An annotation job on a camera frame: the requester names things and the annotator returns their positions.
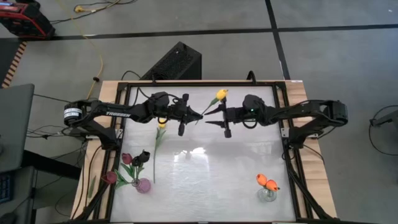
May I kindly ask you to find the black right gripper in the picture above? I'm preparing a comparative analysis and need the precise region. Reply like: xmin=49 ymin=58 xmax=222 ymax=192
xmin=203 ymin=98 xmax=247 ymax=139

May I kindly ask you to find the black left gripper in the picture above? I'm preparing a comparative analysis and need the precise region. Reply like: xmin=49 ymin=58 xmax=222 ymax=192
xmin=169 ymin=93 xmax=204 ymax=137

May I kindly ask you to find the yellow artificial tulip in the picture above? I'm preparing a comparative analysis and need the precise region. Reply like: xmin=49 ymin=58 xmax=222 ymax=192
xmin=195 ymin=88 xmax=229 ymax=126
xmin=152 ymin=119 xmax=168 ymax=184

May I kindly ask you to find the orange artificial tulip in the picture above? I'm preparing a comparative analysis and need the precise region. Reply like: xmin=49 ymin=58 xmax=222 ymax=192
xmin=266 ymin=179 xmax=280 ymax=194
xmin=256 ymin=173 xmax=268 ymax=191

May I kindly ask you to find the pink glass vase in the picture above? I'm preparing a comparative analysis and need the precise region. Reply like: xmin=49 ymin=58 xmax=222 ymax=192
xmin=131 ymin=177 xmax=152 ymax=194

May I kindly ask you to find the clear glass vase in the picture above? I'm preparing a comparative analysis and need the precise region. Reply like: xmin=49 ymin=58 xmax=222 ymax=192
xmin=257 ymin=186 xmax=277 ymax=203

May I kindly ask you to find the black speaker box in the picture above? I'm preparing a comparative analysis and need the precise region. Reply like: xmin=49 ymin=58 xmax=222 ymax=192
xmin=139 ymin=41 xmax=203 ymax=81

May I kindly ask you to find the black artificial tulip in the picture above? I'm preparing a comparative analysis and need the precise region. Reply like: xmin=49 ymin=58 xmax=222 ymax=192
xmin=131 ymin=156 xmax=141 ymax=183
xmin=136 ymin=149 xmax=152 ymax=184

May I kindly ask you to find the dark red artificial tulip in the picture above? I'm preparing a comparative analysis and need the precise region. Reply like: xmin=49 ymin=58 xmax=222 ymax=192
xmin=101 ymin=170 xmax=137 ymax=190
xmin=120 ymin=151 xmax=137 ymax=184

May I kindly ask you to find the loose green leaf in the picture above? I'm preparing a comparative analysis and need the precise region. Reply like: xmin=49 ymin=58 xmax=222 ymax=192
xmin=88 ymin=175 xmax=97 ymax=199

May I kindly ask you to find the black desk crossbar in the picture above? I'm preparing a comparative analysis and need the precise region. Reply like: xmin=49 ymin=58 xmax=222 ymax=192
xmin=21 ymin=150 xmax=82 ymax=181

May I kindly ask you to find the black stand leg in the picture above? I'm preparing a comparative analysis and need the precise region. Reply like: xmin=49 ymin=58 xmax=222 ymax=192
xmin=369 ymin=108 xmax=398 ymax=128

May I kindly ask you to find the grey side desk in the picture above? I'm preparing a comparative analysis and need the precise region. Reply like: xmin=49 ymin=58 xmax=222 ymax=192
xmin=0 ymin=83 xmax=35 ymax=174

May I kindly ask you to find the red and black equipment case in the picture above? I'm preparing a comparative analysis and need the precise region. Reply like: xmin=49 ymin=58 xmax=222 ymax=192
xmin=0 ymin=0 xmax=56 ymax=40

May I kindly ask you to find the dark mat with striped edge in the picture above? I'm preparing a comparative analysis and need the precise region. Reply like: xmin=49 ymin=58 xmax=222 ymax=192
xmin=0 ymin=39 xmax=28 ymax=89

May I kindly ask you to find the black keyboard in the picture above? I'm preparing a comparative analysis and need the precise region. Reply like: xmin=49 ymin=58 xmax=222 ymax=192
xmin=0 ymin=173 xmax=14 ymax=205

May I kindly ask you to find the black table frame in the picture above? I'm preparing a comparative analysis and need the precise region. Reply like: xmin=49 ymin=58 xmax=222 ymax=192
xmin=70 ymin=80 xmax=338 ymax=224

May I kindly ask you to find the yellow extension cable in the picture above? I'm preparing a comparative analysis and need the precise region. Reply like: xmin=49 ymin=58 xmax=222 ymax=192
xmin=57 ymin=0 xmax=121 ymax=101

